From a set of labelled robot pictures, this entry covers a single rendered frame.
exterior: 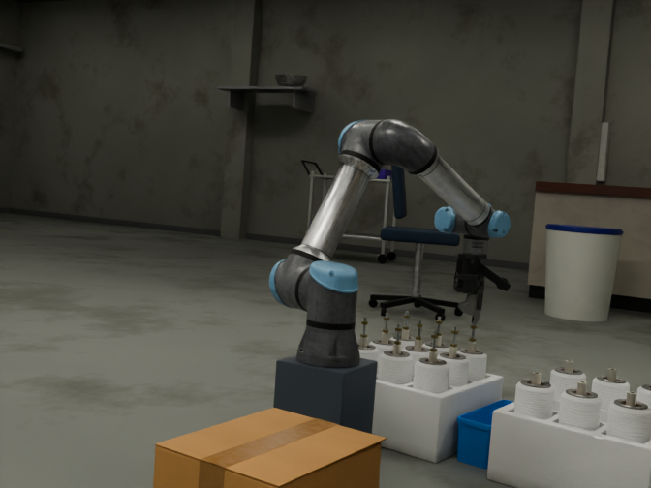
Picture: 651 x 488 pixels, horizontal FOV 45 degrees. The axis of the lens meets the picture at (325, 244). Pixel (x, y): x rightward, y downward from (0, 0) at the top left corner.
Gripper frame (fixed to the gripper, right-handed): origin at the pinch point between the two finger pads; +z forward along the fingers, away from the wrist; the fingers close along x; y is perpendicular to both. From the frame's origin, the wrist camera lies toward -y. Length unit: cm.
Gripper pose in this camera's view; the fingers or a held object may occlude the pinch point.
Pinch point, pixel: (476, 320)
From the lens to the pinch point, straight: 241.5
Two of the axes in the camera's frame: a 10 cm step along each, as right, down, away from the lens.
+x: -0.3, 0.6, -10.0
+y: -10.0, -0.7, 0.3
